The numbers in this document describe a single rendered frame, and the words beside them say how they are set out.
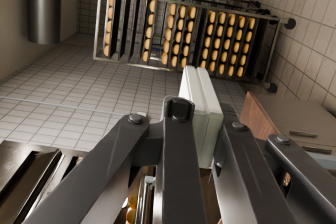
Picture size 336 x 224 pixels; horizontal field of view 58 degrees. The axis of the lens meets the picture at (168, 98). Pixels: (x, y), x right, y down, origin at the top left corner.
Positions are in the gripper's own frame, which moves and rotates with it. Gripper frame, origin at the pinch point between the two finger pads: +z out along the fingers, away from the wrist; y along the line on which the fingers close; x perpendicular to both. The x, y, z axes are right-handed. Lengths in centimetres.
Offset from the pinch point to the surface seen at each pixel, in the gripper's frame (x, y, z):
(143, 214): -73, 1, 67
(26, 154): -111, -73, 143
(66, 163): -111, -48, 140
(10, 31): -70, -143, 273
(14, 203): -111, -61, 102
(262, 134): -65, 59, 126
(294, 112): -57, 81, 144
